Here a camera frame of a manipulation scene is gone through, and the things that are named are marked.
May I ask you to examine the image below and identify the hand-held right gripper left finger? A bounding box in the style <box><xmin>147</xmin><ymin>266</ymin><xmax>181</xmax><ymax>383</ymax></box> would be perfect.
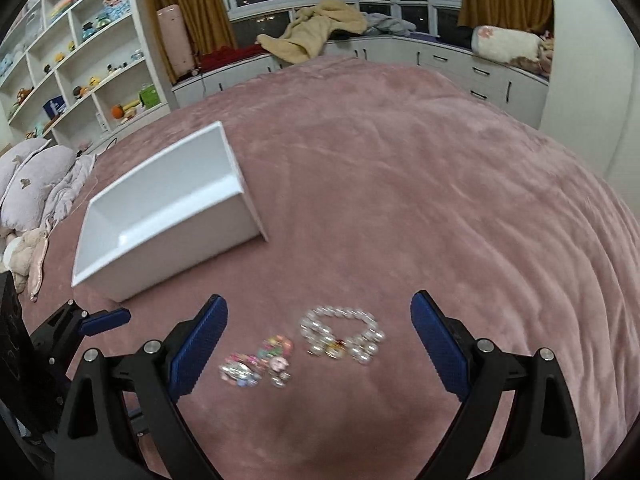
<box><xmin>52</xmin><ymin>294</ymin><xmax>236</xmax><ymax>480</ymax></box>

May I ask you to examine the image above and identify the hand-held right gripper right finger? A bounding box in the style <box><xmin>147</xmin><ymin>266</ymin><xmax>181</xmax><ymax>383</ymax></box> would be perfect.
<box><xmin>410</xmin><ymin>289</ymin><xmax>587</xmax><ymax>480</ymax></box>

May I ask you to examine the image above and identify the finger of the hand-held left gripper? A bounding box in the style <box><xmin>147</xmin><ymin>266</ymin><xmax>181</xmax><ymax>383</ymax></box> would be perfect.
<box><xmin>31</xmin><ymin>299</ymin><xmax>132</xmax><ymax>361</ymax></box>

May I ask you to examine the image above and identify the colourful charm bracelet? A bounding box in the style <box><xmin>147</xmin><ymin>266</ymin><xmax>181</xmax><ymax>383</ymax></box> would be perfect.
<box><xmin>218</xmin><ymin>353</ymin><xmax>261</xmax><ymax>389</ymax></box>

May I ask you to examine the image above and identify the colourful bead bracelet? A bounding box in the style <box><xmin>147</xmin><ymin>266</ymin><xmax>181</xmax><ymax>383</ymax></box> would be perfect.
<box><xmin>256</xmin><ymin>336</ymin><xmax>296</xmax><ymax>366</ymax></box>

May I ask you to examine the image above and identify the pink charm bracelet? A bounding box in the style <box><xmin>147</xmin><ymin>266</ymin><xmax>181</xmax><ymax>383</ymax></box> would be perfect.
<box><xmin>267</xmin><ymin>355</ymin><xmax>292</xmax><ymax>389</ymax></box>

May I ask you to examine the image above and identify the white box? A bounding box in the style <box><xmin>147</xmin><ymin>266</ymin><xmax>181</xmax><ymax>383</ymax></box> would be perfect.
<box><xmin>71</xmin><ymin>121</ymin><xmax>270</xmax><ymax>304</ymax></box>

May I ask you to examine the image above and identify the pearl bead bracelet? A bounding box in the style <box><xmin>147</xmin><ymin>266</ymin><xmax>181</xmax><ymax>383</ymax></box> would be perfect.
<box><xmin>299</xmin><ymin>306</ymin><xmax>387</xmax><ymax>365</ymax></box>

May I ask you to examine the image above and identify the beige plush toy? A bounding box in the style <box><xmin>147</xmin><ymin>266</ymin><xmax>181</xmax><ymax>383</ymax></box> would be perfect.
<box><xmin>2</xmin><ymin>227</ymin><xmax>51</xmax><ymax>304</ymax></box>

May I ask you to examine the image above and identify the lavender quilt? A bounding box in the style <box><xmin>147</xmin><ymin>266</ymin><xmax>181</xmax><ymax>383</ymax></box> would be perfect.
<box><xmin>42</xmin><ymin>154</ymin><xmax>99</xmax><ymax>232</ymax></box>

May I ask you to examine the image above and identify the lavender pillow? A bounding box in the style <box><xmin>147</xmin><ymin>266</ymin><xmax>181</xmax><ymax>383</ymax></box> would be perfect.
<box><xmin>0</xmin><ymin>138</ymin><xmax>52</xmax><ymax>201</ymax></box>
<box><xmin>0</xmin><ymin>145</ymin><xmax>76</xmax><ymax>233</ymax></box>

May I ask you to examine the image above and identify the pink plush bed blanket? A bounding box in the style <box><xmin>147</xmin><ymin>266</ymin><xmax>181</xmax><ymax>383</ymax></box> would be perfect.
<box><xmin>27</xmin><ymin>55</ymin><xmax>637</xmax><ymax>480</ymax></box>

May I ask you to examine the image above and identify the blue box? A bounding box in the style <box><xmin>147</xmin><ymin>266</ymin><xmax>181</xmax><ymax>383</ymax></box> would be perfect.
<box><xmin>42</xmin><ymin>97</ymin><xmax>69</xmax><ymax>121</ymax></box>

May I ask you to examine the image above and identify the white window seat cabinet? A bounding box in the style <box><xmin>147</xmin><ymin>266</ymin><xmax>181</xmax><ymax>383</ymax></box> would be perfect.
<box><xmin>172</xmin><ymin>34</ymin><xmax>552</xmax><ymax>132</ymax></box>

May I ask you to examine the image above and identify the pink tower appliance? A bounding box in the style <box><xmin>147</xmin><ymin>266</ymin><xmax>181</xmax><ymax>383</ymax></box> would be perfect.
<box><xmin>157</xmin><ymin>4</ymin><xmax>197</xmax><ymax>84</ymax></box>

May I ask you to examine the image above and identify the red cloth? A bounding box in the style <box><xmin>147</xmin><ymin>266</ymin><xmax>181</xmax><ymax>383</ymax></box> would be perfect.
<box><xmin>199</xmin><ymin>43</ymin><xmax>272</xmax><ymax>72</ymax></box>

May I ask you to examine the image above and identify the white floral cushion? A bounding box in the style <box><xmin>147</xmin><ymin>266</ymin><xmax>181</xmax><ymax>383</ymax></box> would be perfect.
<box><xmin>472</xmin><ymin>24</ymin><xmax>555</xmax><ymax>77</ymax></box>

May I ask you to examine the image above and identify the grey clothes pile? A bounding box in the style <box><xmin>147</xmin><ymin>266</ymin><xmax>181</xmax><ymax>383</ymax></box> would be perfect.
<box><xmin>361</xmin><ymin>11</ymin><xmax>419</xmax><ymax>37</ymax></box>

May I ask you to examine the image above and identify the yellow fleece blanket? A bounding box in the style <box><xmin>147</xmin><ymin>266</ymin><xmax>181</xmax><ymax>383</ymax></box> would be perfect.
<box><xmin>256</xmin><ymin>0</ymin><xmax>369</xmax><ymax>65</ymax></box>

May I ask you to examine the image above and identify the white wall shelf unit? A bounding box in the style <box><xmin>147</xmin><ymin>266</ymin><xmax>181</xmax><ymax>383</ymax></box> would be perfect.
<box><xmin>0</xmin><ymin>0</ymin><xmax>174</xmax><ymax>152</ymax></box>

